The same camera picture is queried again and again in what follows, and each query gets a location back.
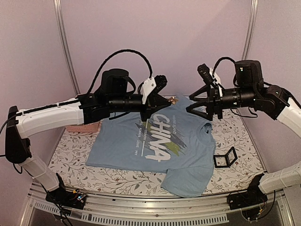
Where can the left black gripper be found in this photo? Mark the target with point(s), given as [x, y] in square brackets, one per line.
[154, 100]

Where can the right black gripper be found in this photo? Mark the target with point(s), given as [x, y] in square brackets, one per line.
[214, 104]

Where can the silver brooch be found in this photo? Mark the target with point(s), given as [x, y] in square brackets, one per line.
[173, 100]

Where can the light blue printed t-shirt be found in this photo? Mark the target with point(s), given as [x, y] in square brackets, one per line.
[172, 141]

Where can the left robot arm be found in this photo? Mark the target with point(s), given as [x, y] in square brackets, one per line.
[111, 97]

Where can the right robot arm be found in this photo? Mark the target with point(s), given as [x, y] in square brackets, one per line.
[250, 90]

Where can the black open jewelry box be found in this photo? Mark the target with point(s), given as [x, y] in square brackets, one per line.
[225, 160]

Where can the pink plastic basket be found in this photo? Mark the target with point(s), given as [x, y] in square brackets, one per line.
[84, 128]

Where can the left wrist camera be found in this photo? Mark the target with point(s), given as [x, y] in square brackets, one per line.
[153, 85]

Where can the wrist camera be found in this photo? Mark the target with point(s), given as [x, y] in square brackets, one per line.
[208, 77]
[153, 85]

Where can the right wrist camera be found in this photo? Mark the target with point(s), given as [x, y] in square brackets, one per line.
[208, 77]

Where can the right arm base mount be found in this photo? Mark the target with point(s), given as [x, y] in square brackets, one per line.
[252, 196]

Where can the front aluminium rail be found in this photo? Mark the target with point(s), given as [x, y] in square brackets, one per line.
[104, 209]

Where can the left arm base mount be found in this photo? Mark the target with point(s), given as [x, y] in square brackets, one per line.
[61, 196]

